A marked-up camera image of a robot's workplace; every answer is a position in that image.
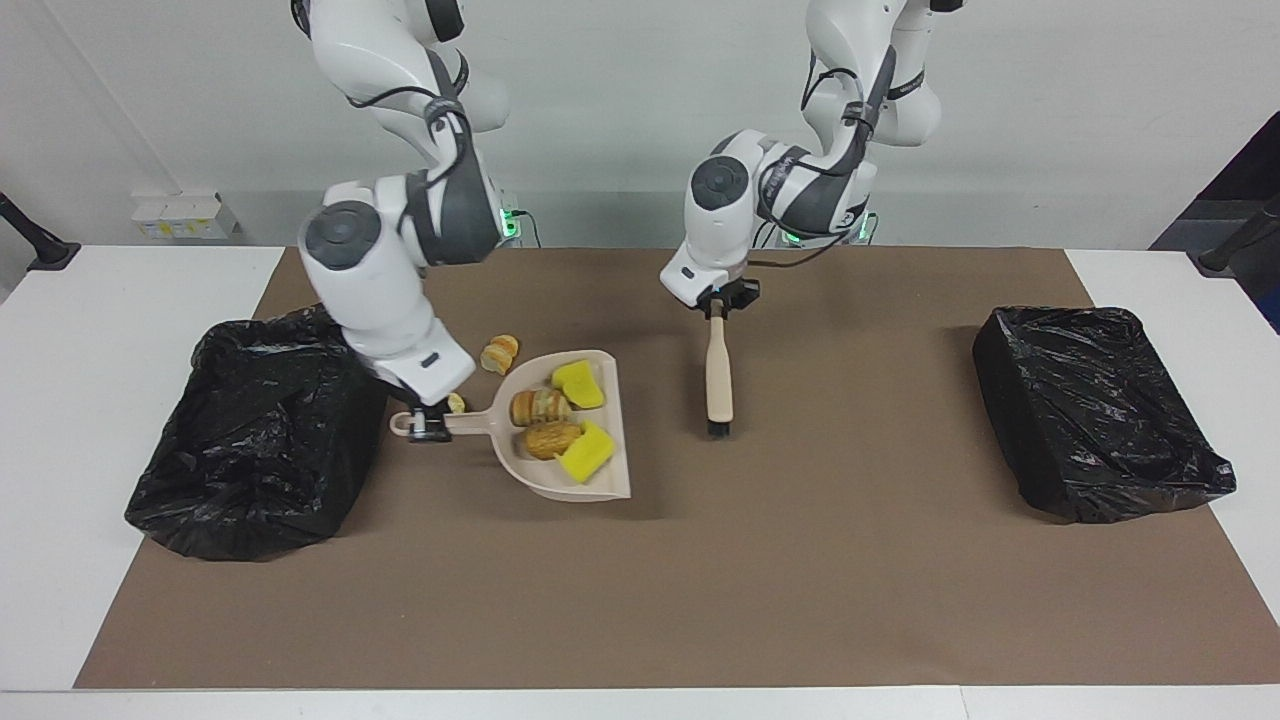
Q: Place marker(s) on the beige hand brush black bristles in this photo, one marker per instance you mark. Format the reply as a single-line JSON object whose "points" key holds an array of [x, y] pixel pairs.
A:
{"points": [[719, 370]]}

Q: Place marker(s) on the striped croissant bread roll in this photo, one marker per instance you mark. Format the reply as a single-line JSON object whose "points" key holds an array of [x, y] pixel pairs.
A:
{"points": [[540, 407]]}

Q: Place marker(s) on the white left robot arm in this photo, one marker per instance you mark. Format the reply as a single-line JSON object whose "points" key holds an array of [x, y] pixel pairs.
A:
{"points": [[720, 220]]}

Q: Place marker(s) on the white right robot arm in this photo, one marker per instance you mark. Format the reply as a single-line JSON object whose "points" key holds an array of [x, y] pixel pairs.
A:
{"points": [[370, 290]]}

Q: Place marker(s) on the brown table mat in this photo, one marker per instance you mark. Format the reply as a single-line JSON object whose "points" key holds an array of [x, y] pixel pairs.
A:
{"points": [[600, 620]]}

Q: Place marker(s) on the small glazed croissant piece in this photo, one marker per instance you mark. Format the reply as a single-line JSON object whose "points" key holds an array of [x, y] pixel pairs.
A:
{"points": [[499, 356]]}

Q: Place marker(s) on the white wall socket box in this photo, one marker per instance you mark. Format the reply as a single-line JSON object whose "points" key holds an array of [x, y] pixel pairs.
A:
{"points": [[185, 218]]}

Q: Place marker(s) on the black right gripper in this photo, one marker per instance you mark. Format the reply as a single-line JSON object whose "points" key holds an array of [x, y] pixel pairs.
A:
{"points": [[430, 408]]}

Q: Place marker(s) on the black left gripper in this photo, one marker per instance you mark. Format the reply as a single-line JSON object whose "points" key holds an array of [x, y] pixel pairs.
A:
{"points": [[742, 292]]}

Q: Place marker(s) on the black stand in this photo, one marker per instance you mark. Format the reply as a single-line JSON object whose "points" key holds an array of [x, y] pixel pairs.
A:
{"points": [[40, 245], [1235, 245]]}

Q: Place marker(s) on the yellow sponge piece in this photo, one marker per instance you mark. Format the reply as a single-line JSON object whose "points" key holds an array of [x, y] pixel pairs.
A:
{"points": [[588, 453], [578, 384]]}

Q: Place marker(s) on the black bag lined bin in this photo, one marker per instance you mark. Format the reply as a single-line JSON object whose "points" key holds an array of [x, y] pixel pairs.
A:
{"points": [[250, 460], [1090, 410]]}

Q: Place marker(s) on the beige plastic dustpan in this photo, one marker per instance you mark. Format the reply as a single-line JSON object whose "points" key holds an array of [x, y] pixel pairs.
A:
{"points": [[475, 423]]}

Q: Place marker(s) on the brown oval bread roll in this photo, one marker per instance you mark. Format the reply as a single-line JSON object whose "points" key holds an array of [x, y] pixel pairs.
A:
{"points": [[551, 439]]}

